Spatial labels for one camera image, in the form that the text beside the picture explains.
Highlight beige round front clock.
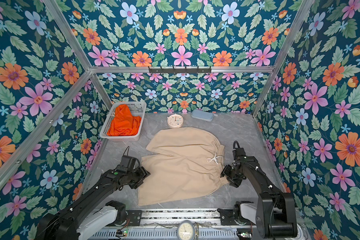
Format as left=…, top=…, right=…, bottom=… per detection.
left=177, top=220, right=196, bottom=240

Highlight white plastic laundry basket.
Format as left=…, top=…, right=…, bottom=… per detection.
left=100, top=102, right=147, bottom=142

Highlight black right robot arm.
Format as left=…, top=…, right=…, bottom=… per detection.
left=221, top=141, right=298, bottom=239

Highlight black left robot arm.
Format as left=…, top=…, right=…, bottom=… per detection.
left=35, top=155, right=150, bottom=240

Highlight pink round alarm clock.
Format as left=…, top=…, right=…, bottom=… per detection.
left=167, top=114, right=184, bottom=129

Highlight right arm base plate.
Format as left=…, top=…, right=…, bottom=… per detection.
left=217, top=209, right=254, bottom=226

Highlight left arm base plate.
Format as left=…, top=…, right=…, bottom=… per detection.
left=104, top=209, right=143, bottom=227

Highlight black wall hook rail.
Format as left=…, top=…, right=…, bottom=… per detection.
left=148, top=67, right=212, bottom=74

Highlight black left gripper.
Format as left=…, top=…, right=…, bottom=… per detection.
left=126, top=165, right=153, bottom=190

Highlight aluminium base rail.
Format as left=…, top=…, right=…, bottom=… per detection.
left=88, top=209, right=262, bottom=240

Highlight orange shorts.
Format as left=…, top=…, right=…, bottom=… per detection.
left=107, top=105, right=142, bottom=137

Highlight beige drawstring shorts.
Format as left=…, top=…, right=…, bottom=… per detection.
left=138, top=127, right=228, bottom=206

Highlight grey-blue pencil case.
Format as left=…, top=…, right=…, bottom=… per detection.
left=191, top=110, right=214, bottom=122

